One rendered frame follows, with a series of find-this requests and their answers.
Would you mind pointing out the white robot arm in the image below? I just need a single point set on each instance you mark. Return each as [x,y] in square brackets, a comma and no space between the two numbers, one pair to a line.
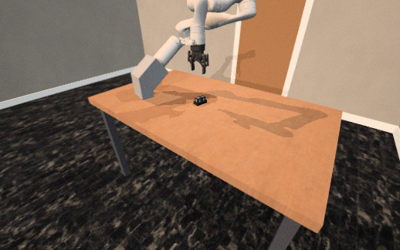
[203,20]

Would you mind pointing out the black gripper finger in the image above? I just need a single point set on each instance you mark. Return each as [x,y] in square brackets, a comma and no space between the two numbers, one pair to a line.
[191,60]
[203,63]

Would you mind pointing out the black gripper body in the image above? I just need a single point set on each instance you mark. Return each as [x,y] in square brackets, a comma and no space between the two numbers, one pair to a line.
[198,50]

